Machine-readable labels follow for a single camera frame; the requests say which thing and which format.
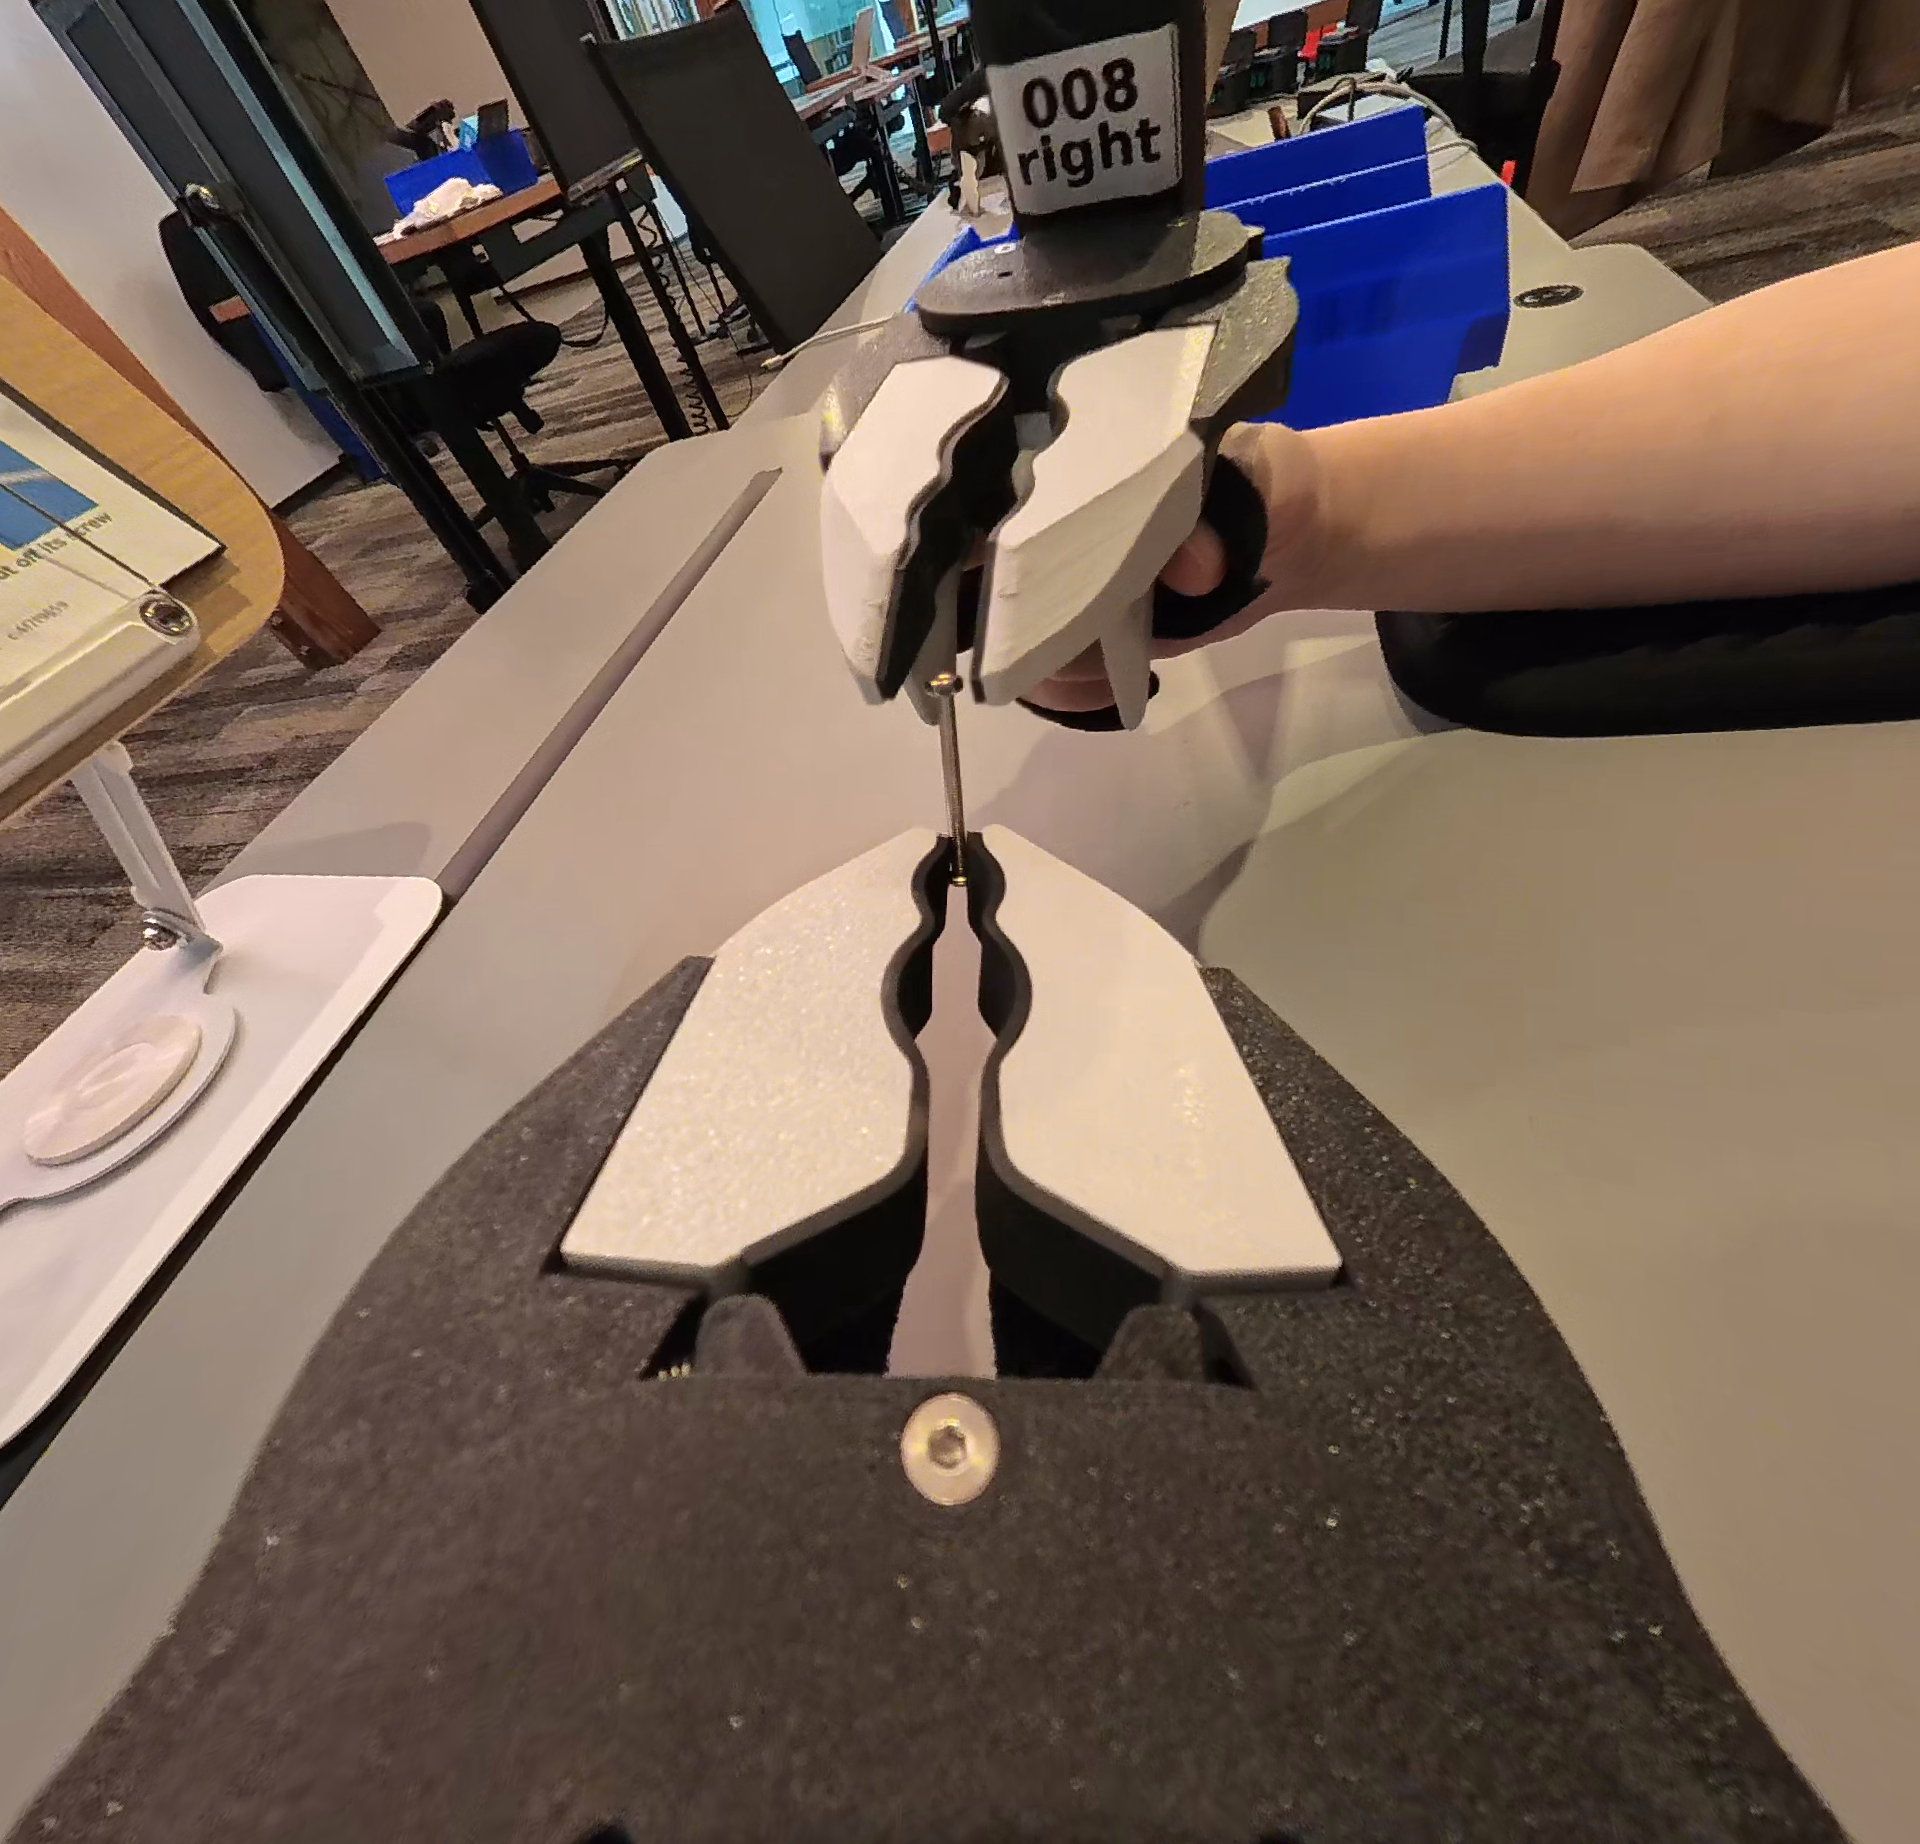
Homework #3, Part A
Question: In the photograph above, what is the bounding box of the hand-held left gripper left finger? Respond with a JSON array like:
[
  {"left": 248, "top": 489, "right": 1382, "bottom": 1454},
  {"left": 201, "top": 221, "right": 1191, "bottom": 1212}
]
[{"left": 559, "top": 824, "right": 957, "bottom": 1343}]

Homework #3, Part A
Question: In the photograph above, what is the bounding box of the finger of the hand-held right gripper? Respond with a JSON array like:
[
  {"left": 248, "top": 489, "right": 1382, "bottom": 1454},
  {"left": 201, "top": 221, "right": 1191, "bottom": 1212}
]
[
  {"left": 965, "top": 322, "right": 1214, "bottom": 708},
  {"left": 819, "top": 360, "right": 1014, "bottom": 706}
]

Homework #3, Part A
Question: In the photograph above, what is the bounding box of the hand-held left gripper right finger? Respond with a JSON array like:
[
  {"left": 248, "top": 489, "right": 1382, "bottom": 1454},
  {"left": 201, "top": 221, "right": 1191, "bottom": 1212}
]
[{"left": 965, "top": 821, "right": 1344, "bottom": 1348}]

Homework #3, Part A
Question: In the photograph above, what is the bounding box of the long metal screw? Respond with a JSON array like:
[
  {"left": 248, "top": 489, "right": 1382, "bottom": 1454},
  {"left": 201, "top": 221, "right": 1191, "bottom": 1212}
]
[{"left": 933, "top": 692, "right": 976, "bottom": 887}]

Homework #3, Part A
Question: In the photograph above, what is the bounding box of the blue plastic bin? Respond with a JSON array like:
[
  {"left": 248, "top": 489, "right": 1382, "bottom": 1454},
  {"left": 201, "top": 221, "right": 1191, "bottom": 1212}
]
[
  {"left": 937, "top": 107, "right": 1509, "bottom": 430},
  {"left": 381, "top": 127, "right": 540, "bottom": 218}
]

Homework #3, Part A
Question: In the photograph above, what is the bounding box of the person's right forearm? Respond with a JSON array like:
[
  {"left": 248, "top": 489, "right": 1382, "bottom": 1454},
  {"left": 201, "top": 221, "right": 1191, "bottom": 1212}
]
[{"left": 1351, "top": 243, "right": 1920, "bottom": 623}]

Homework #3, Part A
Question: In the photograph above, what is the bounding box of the wooden desk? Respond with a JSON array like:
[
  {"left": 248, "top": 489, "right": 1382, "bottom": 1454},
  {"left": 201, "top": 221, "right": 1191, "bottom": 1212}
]
[{"left": 210, "top": 171, "right": 654, "bottom": 324}]

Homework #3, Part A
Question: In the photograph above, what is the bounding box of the person's right hand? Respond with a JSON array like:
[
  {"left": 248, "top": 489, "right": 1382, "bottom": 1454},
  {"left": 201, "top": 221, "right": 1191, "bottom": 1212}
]
[{"left": 1021, "top": 422, "right": 1381, "bottom": 717}]

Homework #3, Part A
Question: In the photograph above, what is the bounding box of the black high-back chair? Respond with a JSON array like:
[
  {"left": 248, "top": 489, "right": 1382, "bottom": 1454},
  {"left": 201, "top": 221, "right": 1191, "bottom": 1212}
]
[{"left": 586, "top": 0, "right": 888, "bottom": 354}]

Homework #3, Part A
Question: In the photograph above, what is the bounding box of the black office chair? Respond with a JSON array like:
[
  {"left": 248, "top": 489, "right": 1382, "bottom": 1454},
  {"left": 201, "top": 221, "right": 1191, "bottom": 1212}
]
[{"left": 405, "top": 322, "right": 608, "bottom": 527}]

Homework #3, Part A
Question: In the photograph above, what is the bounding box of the white cloth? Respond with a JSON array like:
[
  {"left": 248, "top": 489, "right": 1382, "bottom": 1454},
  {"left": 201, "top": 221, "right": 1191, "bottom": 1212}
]
[{"left": 376, "top": 179, "right": 508, "bottom": 245}]

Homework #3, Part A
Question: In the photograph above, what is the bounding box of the black monitor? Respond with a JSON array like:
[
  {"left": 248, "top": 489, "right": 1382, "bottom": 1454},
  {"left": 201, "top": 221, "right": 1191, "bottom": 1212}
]
[{"left": 450, "top": 0, "right": 728, "bottom": 443}]

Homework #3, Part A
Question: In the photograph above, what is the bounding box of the black wrist rest pad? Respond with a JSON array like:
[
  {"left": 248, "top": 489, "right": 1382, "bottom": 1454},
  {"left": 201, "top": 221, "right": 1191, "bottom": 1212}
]
[{"left": 1377, "top": 572, "right": 1920, "bottom": 738}]

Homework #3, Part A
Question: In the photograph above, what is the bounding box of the tan coat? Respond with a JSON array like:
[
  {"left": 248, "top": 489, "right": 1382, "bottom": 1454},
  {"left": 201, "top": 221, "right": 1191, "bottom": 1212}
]
[{"left": 1531, "top": 0, "right": 1920, "bottom": 197}]

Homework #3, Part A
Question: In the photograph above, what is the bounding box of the wooden instruction board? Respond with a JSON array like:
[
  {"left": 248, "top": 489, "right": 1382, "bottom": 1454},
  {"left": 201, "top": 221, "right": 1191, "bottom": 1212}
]
[{"left": 0, "top": 202, "right": 288, "bottom": 826}]

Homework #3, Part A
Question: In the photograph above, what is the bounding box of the monitor on floor stand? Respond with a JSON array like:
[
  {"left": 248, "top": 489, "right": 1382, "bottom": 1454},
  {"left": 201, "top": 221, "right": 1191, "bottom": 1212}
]
[{"left": 31, "top": 0, "right": 519, "bottom": 608}]

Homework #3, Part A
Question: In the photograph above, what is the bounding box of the printed instruction sheet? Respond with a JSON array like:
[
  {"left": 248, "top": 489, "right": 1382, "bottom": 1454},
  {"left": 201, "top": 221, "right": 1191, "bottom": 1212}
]
[{"left": 0, "top": 381, "right": 227, "bottom": 744}]

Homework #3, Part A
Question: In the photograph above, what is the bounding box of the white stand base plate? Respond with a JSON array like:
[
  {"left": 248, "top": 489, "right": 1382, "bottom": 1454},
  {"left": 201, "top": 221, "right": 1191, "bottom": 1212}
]
[{"left": 0, "top": 740, "right": 449, "bottom": 1448}]

